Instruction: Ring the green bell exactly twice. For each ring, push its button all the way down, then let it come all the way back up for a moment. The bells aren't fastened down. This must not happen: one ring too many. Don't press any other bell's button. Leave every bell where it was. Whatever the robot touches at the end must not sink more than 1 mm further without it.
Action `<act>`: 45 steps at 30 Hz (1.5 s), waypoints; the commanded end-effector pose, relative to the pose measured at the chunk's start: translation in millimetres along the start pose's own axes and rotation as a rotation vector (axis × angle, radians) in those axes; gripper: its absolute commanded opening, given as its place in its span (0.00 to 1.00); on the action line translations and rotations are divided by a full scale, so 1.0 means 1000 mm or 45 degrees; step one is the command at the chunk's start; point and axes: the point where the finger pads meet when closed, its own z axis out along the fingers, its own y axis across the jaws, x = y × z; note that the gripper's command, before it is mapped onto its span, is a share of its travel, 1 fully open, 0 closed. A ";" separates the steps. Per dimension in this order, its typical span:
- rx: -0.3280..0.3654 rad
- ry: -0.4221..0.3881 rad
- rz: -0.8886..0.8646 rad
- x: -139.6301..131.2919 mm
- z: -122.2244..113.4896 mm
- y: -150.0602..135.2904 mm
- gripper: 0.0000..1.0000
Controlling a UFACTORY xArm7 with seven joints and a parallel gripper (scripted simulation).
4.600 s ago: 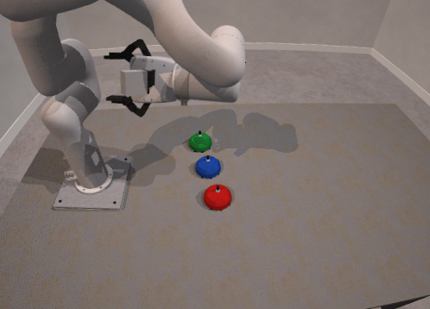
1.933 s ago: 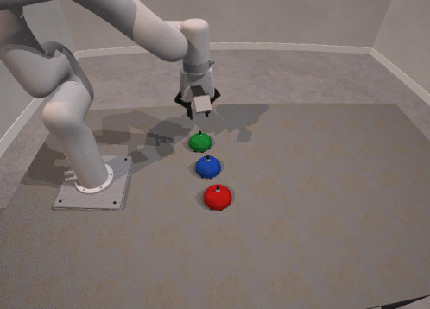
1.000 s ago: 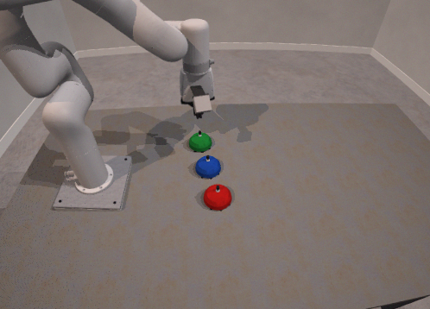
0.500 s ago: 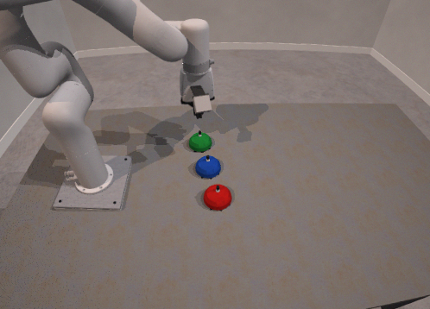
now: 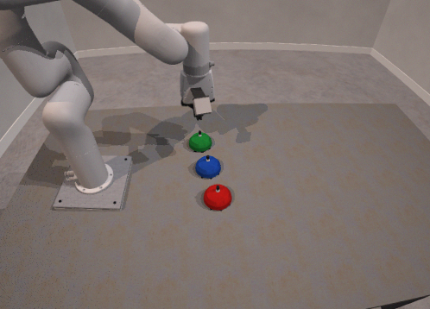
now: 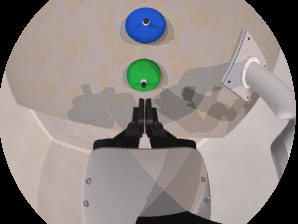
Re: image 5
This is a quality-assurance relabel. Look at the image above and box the red dome bell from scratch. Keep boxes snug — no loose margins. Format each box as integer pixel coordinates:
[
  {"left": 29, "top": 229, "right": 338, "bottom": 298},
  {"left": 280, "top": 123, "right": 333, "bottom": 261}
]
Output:
[{"left": 204, "top": 184, "right": 231, "bottom": 211}]

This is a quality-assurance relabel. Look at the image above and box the green dome bell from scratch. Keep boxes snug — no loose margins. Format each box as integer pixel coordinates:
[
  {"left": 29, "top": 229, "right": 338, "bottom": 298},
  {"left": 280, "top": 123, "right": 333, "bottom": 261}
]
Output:
[{"left": 189, "top": 131, "right": 212, "bottom": 153}]

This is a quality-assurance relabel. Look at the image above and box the blue dome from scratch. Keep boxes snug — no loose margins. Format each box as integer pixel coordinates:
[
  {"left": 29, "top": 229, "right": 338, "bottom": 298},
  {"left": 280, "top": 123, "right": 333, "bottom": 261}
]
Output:
[{"left": 195, "top": 155, "right": 221, "bottom": 179}]

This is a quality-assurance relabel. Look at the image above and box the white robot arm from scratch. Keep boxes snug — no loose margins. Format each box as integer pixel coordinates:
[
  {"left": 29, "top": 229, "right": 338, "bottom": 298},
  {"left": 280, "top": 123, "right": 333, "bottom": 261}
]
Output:
[{"left": 0, "top": 0, "right": 214, "bottom": 195}]

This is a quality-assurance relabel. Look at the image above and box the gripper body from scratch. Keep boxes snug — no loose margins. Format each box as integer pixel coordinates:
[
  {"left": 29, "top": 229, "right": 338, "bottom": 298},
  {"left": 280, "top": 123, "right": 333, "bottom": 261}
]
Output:
[{"left": 180, "top": 69, "right": 214, "bottom": 104}]

